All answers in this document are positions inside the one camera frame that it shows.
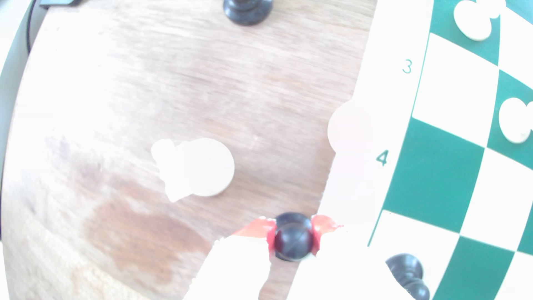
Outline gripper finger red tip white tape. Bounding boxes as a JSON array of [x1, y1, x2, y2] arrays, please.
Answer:
[[287, 214, 413, 300], [183, 217, 276, 300]]

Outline white chess pawn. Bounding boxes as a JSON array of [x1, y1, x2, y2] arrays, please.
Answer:
[[453, 0, 506, 41]]

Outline black chess piece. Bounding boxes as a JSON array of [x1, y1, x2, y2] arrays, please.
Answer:
[[223, 0, 274, 26], [385, 253, 430, 300]]

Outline green and white chessboard mat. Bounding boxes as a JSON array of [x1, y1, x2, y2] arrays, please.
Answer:
[[318, 0, 533, 300]]

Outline thin black cable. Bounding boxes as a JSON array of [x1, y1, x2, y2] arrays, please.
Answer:
[[26, 0, 40, 55]]

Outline black chess pawn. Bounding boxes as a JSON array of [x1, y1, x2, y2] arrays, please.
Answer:
[[273, 212, 315, 262]]

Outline white chess piece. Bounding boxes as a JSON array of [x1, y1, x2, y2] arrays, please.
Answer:
[[327, 99, 375, 155], [498, 98, 533, 144], [151, 137, 235, 203]]

